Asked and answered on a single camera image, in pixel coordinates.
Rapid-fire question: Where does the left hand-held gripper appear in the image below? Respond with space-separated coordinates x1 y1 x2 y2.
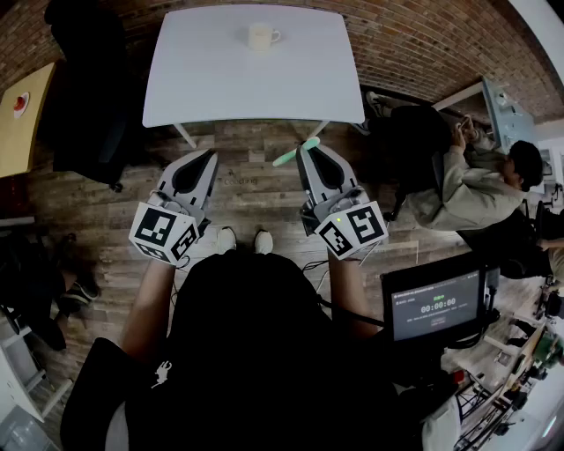
128 149 219 268

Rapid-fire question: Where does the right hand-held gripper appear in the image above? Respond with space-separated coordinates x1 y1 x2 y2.
295 144 390 261

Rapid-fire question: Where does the cream ceramic mug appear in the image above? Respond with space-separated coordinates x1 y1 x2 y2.
246 21 282 52

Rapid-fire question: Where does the person's right forearm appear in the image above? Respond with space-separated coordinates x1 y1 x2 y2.
325 246 385 341

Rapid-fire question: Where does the person's left forearm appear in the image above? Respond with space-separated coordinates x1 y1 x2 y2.
120 253 178 367

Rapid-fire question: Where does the white table leg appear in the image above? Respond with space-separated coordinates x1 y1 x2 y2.
308 119 331 142
173 122 198 150

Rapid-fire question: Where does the person's left white shoe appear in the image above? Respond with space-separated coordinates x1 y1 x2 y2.
216 225 238 256

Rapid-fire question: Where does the person's white shoe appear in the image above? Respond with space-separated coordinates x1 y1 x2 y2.
216 225 238 256
254 229 275 256

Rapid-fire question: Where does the person's right white shoe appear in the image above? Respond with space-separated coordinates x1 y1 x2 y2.
254 229 275 256

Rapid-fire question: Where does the black office chair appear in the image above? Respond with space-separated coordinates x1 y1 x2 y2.
41 0 138 194

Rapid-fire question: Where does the black monitor screen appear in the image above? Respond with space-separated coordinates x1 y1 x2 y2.
380 256 488 345

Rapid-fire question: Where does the yellow wooden side table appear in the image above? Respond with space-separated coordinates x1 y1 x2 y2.
0 61 56 180

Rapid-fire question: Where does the person's black shirt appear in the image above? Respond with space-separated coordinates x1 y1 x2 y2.
59 252 444 451

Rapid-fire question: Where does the red round object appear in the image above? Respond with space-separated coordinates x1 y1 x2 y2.
11 91 32 120

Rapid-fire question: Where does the black floor equipment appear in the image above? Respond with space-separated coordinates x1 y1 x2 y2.
0 227 103 354

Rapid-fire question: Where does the pale blue partition panel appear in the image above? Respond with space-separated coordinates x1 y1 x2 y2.
481 76 541 155

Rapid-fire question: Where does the white shelf unit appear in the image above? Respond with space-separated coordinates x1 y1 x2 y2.
0 324 74 451

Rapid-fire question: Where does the cluttered workbench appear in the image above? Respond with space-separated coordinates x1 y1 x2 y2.
440 263 564 451

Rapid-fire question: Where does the black cable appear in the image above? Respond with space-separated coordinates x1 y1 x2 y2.
301 258 332 292

